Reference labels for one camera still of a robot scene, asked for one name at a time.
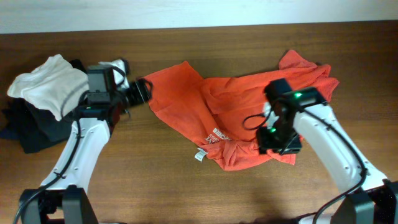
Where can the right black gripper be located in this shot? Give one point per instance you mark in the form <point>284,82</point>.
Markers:
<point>263,144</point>

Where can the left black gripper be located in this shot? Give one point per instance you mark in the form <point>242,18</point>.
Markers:
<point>139,91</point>

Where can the orange t-shirt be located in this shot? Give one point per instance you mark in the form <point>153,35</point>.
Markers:
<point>218,114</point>

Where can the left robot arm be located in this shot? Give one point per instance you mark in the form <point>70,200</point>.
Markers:
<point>62,196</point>

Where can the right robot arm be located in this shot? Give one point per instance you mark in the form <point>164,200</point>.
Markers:
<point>366,194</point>

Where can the black folded clothes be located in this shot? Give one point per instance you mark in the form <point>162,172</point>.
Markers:
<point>37,129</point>

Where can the white folded shirt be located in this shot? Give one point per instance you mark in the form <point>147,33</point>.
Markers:
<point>54,86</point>

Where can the navy folded garment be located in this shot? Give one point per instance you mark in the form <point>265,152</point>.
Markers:
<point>8,135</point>

